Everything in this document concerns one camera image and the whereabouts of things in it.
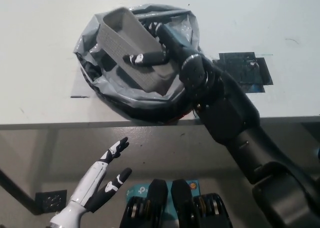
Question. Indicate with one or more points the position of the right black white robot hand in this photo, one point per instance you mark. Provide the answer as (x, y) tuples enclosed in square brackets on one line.
[(175, 45)]

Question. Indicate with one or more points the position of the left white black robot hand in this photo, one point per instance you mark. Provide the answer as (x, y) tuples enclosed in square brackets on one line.
[(90, 185)]

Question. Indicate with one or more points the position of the grey perforated rectangular basket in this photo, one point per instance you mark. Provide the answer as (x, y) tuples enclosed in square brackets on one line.
[(132, 38)]

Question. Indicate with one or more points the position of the grey plastic bag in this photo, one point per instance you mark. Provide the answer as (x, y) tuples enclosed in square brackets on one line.
[(95, 50)]

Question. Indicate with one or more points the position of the black tape patch on table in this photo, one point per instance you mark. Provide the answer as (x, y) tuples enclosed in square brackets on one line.
[(240, 70)]

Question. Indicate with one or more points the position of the dark thread piece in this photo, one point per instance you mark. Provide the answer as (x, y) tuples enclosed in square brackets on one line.
[(194, 113)]

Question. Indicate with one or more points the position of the black table leg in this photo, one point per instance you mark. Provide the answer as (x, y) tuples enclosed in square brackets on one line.
[(17, 190)]

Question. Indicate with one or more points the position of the thin black tape strip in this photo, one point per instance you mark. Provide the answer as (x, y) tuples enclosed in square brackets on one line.
[(80, 97)]

